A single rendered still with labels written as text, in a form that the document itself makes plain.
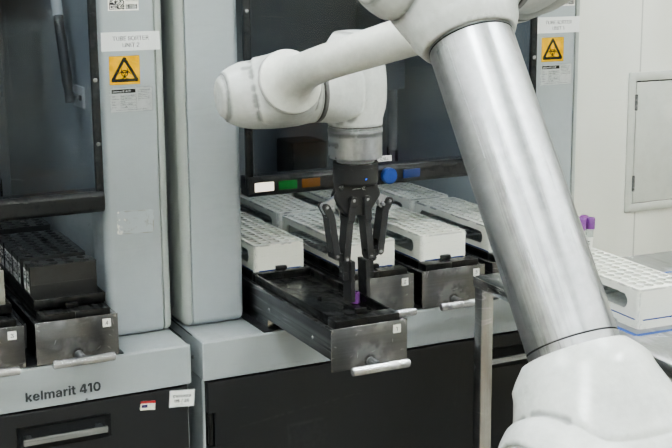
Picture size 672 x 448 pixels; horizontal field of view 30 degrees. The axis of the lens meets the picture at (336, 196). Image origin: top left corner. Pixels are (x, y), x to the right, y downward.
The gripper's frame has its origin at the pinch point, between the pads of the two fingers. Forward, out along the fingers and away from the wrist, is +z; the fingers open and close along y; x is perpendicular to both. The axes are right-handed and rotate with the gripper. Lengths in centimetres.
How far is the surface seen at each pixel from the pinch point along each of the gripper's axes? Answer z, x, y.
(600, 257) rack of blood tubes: -3.8, 19.5, -35.5
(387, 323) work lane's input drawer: 3.9, 13.4, 1.4
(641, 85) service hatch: -11, -130, -168
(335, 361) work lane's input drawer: 8.7, 13.4, 10.7
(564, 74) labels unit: -30, -20, -57
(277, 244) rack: -2.1, -21.7, 4.9
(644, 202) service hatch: 27, -130, -171
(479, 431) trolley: 30.6, 2.2, -23.3
